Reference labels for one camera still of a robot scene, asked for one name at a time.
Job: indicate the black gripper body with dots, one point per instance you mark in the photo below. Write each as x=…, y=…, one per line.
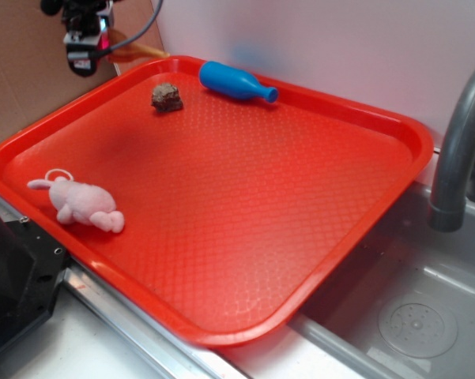
x=87, y=24

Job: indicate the tan spiral seashell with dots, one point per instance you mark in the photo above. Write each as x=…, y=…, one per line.
x=131, y=51

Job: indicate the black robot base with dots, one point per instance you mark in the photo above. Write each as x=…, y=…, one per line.
x=32, y=264

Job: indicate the brown cardboard panel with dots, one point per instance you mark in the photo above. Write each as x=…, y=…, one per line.
x=35, y=78

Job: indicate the brown rough rock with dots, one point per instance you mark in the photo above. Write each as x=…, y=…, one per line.
x=165, y=98

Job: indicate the blue plastic bottle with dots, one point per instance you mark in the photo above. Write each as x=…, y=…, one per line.
x=235, y=83

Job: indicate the pink plush bunny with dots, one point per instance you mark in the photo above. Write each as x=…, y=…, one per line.
x=78, y=202

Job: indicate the red plastic tray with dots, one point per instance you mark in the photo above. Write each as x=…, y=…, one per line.
x=235, y=211

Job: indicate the grey curved faucet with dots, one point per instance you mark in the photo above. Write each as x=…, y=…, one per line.
x=454, y=180

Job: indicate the grey plastic sink basin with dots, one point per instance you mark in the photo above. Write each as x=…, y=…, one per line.
x=401, y=258

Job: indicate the round sink drain cover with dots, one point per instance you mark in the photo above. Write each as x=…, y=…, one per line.
x=417, y=330

